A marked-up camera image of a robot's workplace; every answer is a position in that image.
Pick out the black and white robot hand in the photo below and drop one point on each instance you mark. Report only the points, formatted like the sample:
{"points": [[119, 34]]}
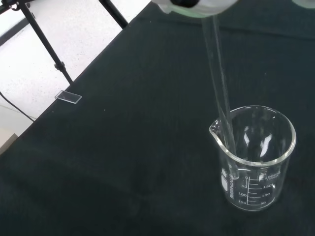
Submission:
{"points": [[197, 7]]}

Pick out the black bench cloth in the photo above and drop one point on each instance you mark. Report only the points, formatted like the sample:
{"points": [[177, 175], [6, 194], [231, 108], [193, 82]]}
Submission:
{"points": [[123, 147]]}

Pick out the clear glass graduated beaker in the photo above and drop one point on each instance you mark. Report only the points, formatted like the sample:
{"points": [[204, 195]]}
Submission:
{"points": [[258, 194]]}

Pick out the pale board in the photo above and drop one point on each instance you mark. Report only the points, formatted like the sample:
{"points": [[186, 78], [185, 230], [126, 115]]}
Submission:
{"points": [[6, 143]]}

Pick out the black camera tripod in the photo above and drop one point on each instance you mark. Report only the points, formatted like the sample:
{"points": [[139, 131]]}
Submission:
{"points": [[44, 41]]}

